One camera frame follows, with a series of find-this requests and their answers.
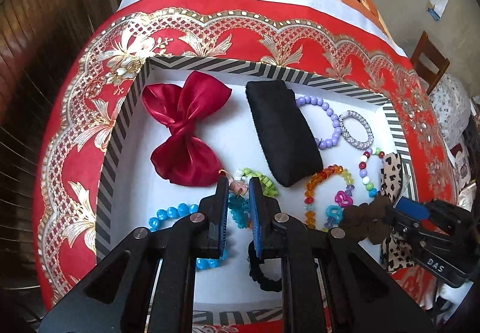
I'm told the colourful flower bead bracelet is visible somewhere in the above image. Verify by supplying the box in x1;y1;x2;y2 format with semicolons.
219;167;279;231

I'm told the blue bead bracelet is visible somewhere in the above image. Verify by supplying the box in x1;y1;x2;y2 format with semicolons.
148;203;226;271

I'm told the leopard print cloth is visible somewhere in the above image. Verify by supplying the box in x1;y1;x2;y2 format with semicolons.
380;153;414;274

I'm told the brown scrunchie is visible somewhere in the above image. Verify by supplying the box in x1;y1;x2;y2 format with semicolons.
338;195;392;245

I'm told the multicolour round bead bracelet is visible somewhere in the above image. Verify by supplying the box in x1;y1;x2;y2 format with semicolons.
358;147;387;199

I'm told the black scrunchie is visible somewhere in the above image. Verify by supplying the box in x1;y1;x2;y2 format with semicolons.
248;242;282;293

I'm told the red satin bow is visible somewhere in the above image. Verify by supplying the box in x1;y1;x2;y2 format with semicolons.
142;71;232;187

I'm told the rainbow crystal charm bracelet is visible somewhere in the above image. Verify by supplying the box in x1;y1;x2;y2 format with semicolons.
303;164;356;231

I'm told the black velvet pouch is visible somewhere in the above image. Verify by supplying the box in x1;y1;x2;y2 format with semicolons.
246;81;323;187

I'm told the purple bead bracelet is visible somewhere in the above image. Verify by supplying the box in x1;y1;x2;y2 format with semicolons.
295;95;344;151

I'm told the silver purple woven bracelet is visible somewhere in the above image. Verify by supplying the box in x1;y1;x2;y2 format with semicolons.
338;109;375;151

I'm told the white striped tray box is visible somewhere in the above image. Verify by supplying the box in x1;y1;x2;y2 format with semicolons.
96;57;417;326

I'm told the white floral cushion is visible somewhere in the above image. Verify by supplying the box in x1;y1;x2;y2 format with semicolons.
429;74;471;147

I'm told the wooden chair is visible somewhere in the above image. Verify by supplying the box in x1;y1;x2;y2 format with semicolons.
410;31;450;95

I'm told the red gold floral bedspread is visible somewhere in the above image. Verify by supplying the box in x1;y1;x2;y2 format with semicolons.
37;0;453;332

